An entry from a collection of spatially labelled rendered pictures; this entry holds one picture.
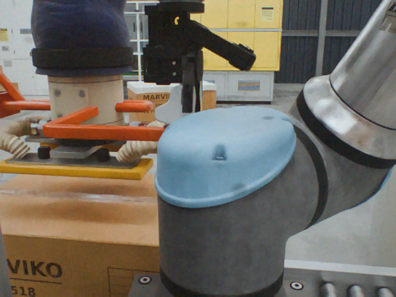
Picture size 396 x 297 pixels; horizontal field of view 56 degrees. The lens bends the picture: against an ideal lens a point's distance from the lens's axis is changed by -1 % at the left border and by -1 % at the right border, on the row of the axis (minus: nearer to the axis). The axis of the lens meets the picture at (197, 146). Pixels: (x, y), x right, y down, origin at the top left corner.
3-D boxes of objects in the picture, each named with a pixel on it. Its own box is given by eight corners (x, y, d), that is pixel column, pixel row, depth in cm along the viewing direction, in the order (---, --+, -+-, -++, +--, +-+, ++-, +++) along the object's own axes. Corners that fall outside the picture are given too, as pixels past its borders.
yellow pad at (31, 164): (153, 166, 86) (153, 145, 85) (141, 181, 77) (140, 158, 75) (19, 159, 91) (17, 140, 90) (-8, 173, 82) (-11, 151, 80)
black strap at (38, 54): (145, 62, 96) (144, 46, 95) (112, 68, 74) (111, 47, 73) (63, 62, 99) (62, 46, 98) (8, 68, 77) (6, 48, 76)
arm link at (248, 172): (133, 250, 36) (126, 112, 33) (235, 212, 44) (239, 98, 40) (213, 320, 27) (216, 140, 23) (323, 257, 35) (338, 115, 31)
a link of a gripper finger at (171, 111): (154, 146, 57) (158, 88, 58) (193, 148, 56) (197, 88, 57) (150, 145, 54) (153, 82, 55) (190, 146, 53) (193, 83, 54)
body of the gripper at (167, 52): (156, 81, 63) (153, 6, 60) (206, 83, 62) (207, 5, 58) (143, 87, 56) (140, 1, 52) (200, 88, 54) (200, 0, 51)
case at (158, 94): (137, 143, 269) (135, 87, 258) (129, 131, 306) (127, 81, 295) (216, 137, 287) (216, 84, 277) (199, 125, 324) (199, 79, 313)
